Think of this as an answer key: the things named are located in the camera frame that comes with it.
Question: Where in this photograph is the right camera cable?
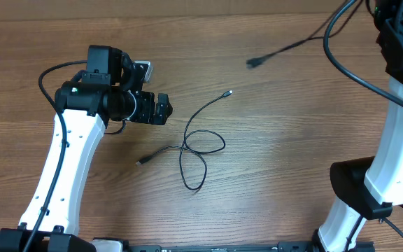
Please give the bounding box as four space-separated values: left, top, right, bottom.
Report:
323 0 403 246

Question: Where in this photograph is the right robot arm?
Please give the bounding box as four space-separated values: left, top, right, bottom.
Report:
312 1 403 251

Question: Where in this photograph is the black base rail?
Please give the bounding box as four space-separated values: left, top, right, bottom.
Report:
89 239 376 252

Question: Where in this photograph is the thick black USB cable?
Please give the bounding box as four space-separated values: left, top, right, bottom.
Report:
246 0 363 70

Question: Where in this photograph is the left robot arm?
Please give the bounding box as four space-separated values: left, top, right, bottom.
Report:
0 45 173 251

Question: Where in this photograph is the thin black USB cable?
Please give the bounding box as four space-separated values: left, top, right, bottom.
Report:
135 90 234 192

